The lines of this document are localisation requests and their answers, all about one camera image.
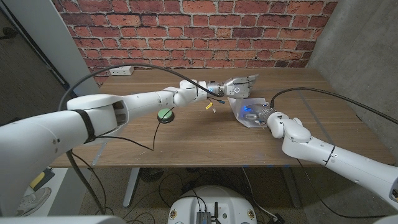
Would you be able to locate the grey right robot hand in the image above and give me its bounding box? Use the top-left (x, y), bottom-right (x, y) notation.
top-left (241, 103), bottom-right (276, 123)

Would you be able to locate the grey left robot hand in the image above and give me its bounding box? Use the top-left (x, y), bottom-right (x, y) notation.
top-left (222, 73), bottom-right (259, 100)

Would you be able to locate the white handkerchief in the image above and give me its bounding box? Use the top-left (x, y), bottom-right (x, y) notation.
top-left (228, 97), bottom-right (270, 129)

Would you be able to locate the green push button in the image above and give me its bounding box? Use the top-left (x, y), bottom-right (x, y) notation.
top-left (157, 108), bottom-right (175, 124)

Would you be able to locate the red brick print backdrop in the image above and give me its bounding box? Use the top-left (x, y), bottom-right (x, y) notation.
top-left (51, 0), bottom-right (339, 86)

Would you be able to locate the grey table leg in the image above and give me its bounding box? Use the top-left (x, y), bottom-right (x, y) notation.
top-left (281, 167), bottom-right (302, 208)

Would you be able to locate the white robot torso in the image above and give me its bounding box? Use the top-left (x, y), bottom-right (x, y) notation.
top-left (167, 185), bottom-right (258, 224)

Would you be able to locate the white power strip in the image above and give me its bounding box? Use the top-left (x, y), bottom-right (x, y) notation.
top-left (109, 65), bottom-right (135, 77)

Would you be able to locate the small grey electronics box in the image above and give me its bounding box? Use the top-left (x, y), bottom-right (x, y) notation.
top-left (196, 211), bottom-right (212, 224)

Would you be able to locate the black floor fan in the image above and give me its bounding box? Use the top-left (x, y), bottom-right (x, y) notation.
top-left (139, 167), bottom-right (162, 183)

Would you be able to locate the white table leg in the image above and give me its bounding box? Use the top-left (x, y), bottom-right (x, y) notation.
top-left (123, 167), bottom-right (141, 208)

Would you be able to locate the yellow foot pedal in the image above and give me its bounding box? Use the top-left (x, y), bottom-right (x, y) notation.
top-left (29, 167), bottom-right (55, 191)

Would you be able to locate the white sneaker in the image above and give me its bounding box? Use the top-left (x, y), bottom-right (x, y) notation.
top-left (15, 186), bottom-right (52, 217)

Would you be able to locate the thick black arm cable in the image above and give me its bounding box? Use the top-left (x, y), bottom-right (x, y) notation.
top-left (269, 86), bottom-right (398, 126)
top-left (57, 63), bottom-right (222, 215)

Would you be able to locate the thin black cable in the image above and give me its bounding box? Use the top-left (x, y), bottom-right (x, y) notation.
top-left (295, 158), bottom-right (389, 219)
top-left (93, 107), bottom-right (175, 152)

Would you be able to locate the black door handle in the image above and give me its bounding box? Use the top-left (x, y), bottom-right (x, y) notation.
top-left (0, 27), bottom-right (19, 40)

